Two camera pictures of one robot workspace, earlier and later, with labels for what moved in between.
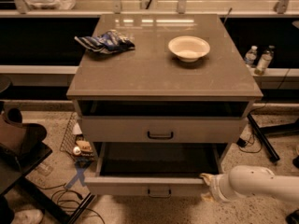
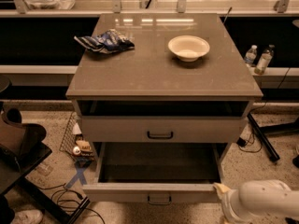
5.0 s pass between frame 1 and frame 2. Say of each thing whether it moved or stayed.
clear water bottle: stayed
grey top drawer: stayed
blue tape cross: stayed
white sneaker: stayed
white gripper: moved
